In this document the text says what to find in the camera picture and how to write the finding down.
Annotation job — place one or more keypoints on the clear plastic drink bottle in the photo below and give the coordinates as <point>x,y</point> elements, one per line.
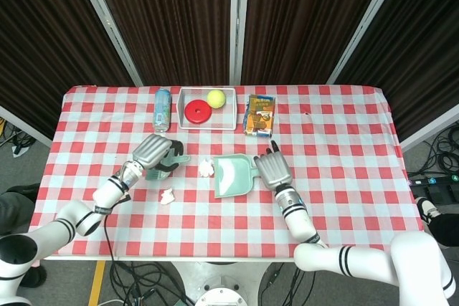
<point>162,109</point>

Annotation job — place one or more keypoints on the red white checkered tablecloth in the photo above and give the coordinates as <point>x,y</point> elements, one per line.
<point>340,195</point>

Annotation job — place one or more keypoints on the green hand brush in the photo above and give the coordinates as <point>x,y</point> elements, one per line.
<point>156,175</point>

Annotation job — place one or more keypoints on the dark fabric partition panel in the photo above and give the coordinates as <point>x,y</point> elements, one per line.
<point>172,15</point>
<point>305,15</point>
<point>423,51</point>
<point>36,33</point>

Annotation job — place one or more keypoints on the black shoe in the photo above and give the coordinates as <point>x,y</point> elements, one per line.
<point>34,277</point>

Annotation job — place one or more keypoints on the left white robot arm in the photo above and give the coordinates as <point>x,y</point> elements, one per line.
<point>107,193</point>

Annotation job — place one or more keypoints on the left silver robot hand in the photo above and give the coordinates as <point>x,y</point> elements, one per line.
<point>152,148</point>

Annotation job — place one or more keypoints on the yellow tennis ball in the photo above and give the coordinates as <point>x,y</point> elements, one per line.
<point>216,99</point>

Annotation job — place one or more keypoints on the white tissue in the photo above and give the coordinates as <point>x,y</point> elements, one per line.
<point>167,196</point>
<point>206,168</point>

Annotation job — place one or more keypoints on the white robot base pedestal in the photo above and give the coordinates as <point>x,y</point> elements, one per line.
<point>218,284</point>

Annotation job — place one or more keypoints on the green plastic dustpan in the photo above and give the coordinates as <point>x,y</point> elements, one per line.
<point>233,177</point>

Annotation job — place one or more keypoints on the white black sneaker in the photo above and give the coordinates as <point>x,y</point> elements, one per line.
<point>426,211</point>

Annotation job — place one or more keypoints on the orange blue snack packet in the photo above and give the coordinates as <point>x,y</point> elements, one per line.
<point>260,116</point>

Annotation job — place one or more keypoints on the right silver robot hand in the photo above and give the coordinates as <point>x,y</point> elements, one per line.
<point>274,171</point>

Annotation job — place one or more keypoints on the white rectangular tray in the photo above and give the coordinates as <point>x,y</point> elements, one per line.
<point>222,118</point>

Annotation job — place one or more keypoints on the black power strip green lights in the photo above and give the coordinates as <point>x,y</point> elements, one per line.
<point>434,180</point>

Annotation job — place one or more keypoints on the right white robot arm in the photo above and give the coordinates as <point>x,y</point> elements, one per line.
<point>301,220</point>

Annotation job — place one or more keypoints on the red plastic disc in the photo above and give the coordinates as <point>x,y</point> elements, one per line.
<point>197,112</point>

